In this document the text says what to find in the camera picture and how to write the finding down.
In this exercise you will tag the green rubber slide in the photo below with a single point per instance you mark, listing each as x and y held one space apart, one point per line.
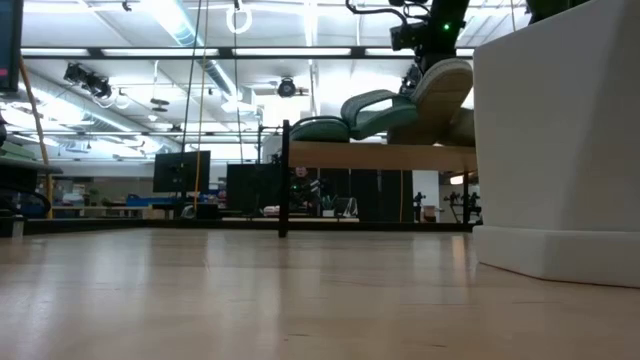
320 131
380 122

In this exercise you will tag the wooden shelf with black legs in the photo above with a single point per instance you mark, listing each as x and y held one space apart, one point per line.
375 156

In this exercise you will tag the black ceiling spotlight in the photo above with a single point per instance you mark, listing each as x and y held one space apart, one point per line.
87 80
286 88
407 85

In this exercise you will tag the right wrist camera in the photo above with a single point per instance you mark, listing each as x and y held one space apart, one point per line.
407 37

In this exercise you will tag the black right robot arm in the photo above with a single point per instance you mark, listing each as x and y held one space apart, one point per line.
447 15

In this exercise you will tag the long light bar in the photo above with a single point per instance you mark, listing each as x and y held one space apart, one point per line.
225 52

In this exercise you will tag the person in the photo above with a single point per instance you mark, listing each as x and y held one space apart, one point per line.
301 173

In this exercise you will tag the grey rubber slide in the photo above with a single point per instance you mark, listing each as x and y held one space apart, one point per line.
465 130
440 95

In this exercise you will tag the black partition panel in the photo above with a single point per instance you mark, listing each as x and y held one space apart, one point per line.
370 195

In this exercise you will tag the computer monitor blue screen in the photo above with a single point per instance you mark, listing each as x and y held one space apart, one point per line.
7 40

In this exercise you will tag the black aluminium rig frame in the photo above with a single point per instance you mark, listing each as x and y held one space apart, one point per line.
350 226

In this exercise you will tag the black desk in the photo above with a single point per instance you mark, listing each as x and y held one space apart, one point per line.
30 167

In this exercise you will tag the white plant pot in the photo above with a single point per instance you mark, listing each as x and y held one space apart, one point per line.
550 150

